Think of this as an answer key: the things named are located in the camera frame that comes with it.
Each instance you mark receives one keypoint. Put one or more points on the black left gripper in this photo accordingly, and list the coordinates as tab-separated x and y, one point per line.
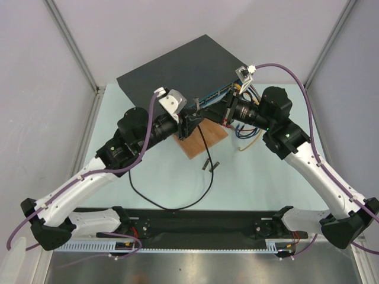
188	122

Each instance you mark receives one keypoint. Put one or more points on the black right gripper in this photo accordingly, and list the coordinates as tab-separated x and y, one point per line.
228	107

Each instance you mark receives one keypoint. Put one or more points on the silver SFP module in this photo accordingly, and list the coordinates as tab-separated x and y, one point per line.
206	164
214	167
196	104

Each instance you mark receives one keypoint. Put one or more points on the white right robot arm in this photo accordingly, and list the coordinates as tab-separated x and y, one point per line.
348	212

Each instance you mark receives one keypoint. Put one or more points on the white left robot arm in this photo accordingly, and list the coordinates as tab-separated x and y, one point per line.
54	219

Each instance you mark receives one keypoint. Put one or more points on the wooden board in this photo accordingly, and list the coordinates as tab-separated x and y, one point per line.
194	145

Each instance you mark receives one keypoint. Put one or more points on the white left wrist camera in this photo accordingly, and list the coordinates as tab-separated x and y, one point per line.
171	101

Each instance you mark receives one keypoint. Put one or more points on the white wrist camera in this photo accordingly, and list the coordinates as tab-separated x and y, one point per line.
171	101
245	75

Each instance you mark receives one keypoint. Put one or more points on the dark network switch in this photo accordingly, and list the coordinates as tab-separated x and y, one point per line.
201	68

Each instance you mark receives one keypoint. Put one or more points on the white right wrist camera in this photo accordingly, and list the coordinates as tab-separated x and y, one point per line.
245	75

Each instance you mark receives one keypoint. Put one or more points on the black cable teal plug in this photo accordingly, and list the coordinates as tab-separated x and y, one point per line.
169	180

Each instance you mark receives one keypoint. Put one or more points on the aluminium frame rail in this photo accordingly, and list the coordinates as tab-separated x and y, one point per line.
97	92

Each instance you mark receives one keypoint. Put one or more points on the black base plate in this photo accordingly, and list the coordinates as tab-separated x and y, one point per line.
206	229

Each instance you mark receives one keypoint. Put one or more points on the white slotted cable duct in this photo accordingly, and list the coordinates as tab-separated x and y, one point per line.
118	246

